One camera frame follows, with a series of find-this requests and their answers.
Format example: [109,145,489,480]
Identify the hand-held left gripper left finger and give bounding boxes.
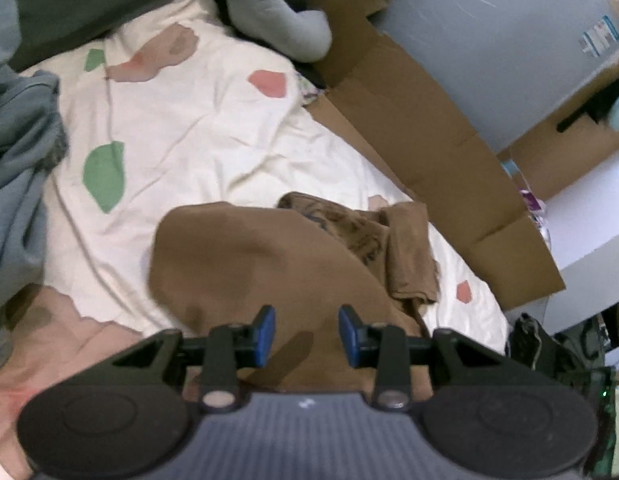
[110,305,277,413]

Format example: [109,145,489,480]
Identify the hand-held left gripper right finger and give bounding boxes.
[338,304,505,413]

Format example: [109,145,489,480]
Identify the brown printed t-shirt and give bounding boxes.
[146,191,443,396]

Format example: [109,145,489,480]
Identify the dark clothes pile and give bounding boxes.
[507,312,615,376]

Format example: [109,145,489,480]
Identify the bear printed blanket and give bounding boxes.
[0,0,510,480]

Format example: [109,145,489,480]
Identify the flat cardboard sheet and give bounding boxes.
[304,0,567,311]

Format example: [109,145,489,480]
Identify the purple white detergent bag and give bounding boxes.
[519,187,553,241]

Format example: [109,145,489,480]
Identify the floral patterned cloth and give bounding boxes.
[292,70,327,108]

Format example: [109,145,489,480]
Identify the white cabinet panel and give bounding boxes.
[529,145,619,336]

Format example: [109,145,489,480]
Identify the tall cardboard panel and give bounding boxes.
[499,57,619,201]

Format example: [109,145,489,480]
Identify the grey blue pants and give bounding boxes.
[0,0,70,376]

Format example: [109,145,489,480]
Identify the grey neck pillow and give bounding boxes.
[216,0,334,63]

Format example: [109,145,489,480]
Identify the grey plastic appliance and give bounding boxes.
[367,0,619,156]

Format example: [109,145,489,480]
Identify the dark green garment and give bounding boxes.
[0,0,225,73]

